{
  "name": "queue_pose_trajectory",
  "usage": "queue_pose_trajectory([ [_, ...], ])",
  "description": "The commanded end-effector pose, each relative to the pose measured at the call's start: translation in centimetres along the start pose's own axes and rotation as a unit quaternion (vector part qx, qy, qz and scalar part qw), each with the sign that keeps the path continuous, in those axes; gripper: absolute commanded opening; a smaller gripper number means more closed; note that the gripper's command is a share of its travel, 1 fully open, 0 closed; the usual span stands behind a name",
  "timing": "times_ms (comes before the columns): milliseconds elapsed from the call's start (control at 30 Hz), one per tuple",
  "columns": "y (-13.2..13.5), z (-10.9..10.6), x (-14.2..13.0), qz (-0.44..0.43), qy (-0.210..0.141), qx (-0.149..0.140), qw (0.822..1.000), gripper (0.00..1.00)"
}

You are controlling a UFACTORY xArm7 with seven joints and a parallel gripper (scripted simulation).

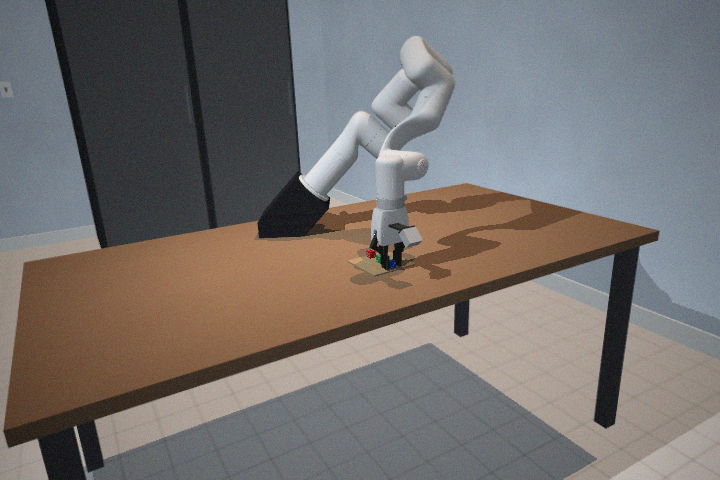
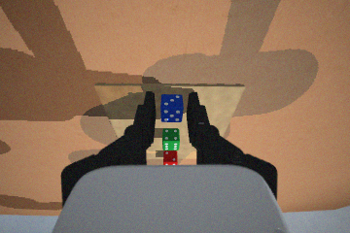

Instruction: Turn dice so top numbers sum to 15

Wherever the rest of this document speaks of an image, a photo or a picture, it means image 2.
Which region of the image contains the beige flat mat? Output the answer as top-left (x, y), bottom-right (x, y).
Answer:
top-left (94, 83), bottom-right (245, 159)

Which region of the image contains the blue die with white pips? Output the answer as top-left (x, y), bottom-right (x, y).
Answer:
top-left (160, 94), bottom-right (184, 122)

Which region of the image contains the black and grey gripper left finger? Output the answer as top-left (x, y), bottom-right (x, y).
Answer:
top-left (61, 91), bottom-right (157, 208)

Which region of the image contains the green die with white pips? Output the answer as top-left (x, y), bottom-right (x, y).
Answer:
top-left (162, 128), bottom-right (180, 150)

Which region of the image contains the red die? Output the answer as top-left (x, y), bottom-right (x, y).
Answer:
top-left (163, 150), bottom-right (178, 165)

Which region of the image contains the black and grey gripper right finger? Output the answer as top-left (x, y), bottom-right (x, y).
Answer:
top-left (187, 92), bottom-right (277, 201)

